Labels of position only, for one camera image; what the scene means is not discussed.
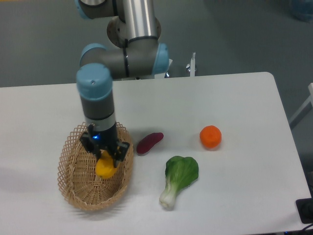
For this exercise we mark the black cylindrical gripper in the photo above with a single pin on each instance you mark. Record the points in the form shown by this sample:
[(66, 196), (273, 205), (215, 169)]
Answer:
[(93, 141)]

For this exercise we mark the orange tangerine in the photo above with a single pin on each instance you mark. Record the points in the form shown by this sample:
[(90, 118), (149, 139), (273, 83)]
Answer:
[(210, 136)]

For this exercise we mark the yellow mango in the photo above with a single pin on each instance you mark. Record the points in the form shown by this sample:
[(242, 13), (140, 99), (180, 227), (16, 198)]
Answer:
[(104, 167)]

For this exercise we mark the black device at table edge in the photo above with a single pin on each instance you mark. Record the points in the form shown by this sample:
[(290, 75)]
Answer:
[(305, 210)]

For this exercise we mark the white frame at right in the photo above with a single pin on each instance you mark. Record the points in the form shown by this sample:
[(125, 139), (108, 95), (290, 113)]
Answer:
[(303, 110)]

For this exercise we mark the green bok choy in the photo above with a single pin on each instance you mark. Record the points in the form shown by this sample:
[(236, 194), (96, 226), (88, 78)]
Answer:
[(180, 173)]

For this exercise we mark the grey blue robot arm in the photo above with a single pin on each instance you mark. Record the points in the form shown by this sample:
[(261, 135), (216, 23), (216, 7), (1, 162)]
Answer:
[(99, 67)]

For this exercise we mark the purple sweet potato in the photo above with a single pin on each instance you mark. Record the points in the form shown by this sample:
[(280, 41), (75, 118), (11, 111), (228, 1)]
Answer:
[(148, 142)]

